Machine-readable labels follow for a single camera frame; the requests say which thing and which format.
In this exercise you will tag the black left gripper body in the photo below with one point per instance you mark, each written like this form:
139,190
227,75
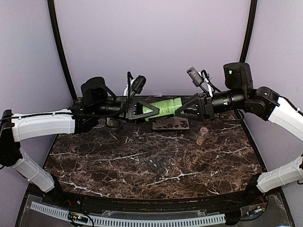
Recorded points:
121,111

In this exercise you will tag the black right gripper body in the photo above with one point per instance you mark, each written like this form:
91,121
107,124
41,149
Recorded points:
208,105

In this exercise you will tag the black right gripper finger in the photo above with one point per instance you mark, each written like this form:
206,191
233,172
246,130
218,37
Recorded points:
190,114
190,107

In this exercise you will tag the green labelled supplement bottle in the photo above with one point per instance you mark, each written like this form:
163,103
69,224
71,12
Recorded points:
166,108

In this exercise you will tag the clear pill bottle green label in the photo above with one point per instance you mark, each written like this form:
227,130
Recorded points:
202,136

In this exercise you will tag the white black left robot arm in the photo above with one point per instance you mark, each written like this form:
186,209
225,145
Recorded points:
98,101

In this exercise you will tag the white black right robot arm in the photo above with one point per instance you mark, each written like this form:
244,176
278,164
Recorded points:
262,102

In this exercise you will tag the square floral ceramic plate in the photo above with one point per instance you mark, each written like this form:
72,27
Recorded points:
171,124

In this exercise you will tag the white floral ceramic mug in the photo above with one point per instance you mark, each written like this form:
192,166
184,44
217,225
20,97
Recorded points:
113,124

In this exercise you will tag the white slotted cable duct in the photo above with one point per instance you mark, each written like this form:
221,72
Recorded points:
131,219

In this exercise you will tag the black right frame post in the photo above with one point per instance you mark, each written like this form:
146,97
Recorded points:
249,30

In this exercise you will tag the black frame post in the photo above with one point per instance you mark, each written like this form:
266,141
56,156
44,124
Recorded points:
59,47
249,30

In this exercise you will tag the black left frame post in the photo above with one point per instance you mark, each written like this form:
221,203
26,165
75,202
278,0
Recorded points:
59,47

